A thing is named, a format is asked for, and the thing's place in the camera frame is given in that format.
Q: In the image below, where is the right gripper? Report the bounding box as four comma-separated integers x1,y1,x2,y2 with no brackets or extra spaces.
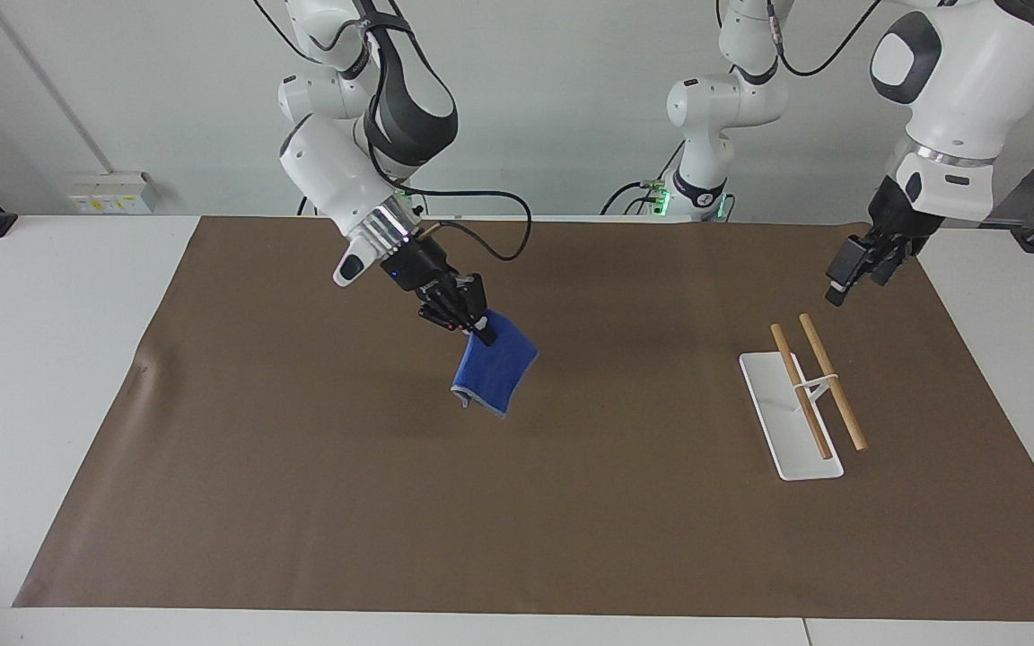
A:
379,234,499,348

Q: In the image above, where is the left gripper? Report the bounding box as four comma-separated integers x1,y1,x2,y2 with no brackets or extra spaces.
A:
824,176,945,308

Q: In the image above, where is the blue towel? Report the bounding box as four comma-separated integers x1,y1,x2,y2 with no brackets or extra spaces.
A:
451,310,539,420

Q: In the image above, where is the white rack with wooden bars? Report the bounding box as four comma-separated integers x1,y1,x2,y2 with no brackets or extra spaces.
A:
739,312,869,483

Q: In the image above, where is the black cable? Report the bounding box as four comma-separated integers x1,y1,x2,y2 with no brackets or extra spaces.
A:
600,139,688,217
765,0,884,79
252,0,313,65
364,0,534,264

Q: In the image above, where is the white wall socket box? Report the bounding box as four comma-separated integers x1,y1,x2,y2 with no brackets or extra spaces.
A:
67,171,158,215

